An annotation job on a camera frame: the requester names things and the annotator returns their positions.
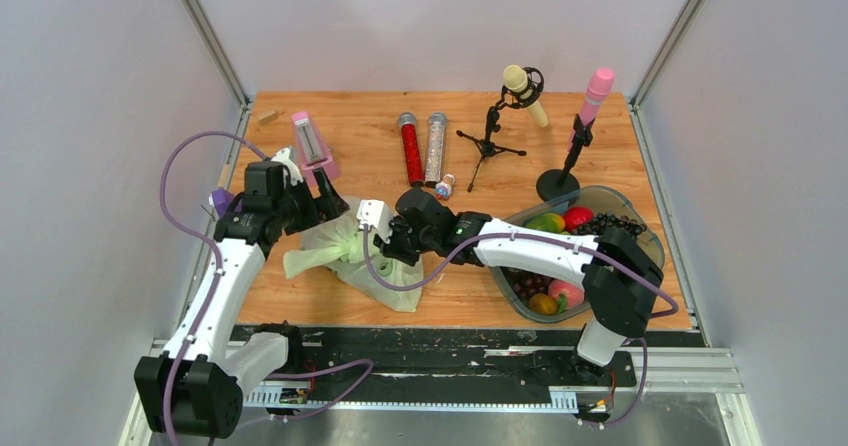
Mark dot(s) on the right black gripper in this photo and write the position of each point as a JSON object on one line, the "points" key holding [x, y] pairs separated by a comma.
{"points": [[392, 250]]}

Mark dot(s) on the black tripod microphone stand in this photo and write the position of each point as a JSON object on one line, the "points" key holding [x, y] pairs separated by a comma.
{"points": [[486, 146]]}

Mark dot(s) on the orange yellow fruit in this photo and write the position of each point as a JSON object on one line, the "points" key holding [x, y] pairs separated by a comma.
{"points": [[543, 304]]}

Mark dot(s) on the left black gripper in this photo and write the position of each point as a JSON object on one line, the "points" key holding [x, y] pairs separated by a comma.
{"points": [[328, 206]]}

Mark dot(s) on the pink metronome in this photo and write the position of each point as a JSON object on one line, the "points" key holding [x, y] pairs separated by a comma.
{"points": [[314, 152]]}

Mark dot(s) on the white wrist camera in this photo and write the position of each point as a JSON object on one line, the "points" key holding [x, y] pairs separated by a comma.
{"points": [[375, 216], [287, 156]]}

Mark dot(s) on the pink microphone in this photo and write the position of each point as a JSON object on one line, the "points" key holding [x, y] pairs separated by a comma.
{"points": [[598, 89]]}

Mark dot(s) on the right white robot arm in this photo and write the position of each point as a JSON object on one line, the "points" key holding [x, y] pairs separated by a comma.
{"points": [[621, 283]]}

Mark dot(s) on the purple metronome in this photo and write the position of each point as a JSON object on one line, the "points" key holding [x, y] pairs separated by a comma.
{"points": [[220, 200]]}

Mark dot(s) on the green red mango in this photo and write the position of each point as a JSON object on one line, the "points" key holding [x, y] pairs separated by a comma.
{"points": [[548, 222]]}

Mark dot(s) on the small cartoon figurine toy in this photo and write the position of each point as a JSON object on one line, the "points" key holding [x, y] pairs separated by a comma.
{"points": [[444, 188]]}

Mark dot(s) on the wooden strip on rail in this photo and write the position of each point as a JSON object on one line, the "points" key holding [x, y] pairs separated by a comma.
{"points": [[223, 179]]}

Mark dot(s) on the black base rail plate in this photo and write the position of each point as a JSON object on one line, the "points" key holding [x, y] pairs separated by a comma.
{"points": [[464, 367]]}

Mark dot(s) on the silver glitter microphone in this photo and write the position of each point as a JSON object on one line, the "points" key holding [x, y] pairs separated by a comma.
{"points": [[437, 125]]}

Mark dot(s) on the cream microphone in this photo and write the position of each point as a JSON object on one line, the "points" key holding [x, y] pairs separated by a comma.
{"points": [[525, 85]]}

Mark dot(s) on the pink peach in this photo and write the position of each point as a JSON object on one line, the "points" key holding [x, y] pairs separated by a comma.
{"points": [[566, 295]]}

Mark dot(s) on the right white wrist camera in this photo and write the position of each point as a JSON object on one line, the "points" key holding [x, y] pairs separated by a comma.
{"points": [[375, 216]]}

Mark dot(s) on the red glitter microphone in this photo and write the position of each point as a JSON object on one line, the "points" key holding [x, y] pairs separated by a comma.
{"points": [[407, 125]]}

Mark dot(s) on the black round-base microphone stand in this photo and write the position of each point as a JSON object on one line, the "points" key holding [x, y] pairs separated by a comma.
{"points": [[554, 183]]}

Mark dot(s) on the red grape bunch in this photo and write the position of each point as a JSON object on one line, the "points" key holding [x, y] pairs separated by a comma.
{"points": [[526, 284]]}

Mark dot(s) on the black grape bunch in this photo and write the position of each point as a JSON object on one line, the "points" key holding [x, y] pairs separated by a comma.
{"points": [[599, 223]]}

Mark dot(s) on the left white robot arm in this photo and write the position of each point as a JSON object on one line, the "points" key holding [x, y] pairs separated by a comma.
{"points": [[196, 387]]}

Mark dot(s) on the grey transparent fruit basket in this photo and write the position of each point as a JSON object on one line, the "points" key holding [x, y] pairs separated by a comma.
{"points": [[600, 199]]}

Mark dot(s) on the red apple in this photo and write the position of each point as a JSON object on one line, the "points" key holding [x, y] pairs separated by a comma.
{"points": [[576, 216]]}

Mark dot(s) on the pale green plastic bag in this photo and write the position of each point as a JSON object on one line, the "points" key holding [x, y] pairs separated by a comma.
{"points": [[337, 246]]}

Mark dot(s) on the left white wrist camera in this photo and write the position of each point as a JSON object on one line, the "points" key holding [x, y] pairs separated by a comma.
{"points": [[287, 156]]}

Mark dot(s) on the small wooden block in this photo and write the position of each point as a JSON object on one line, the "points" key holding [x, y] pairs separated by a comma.
{"points": [[267, 116]]}

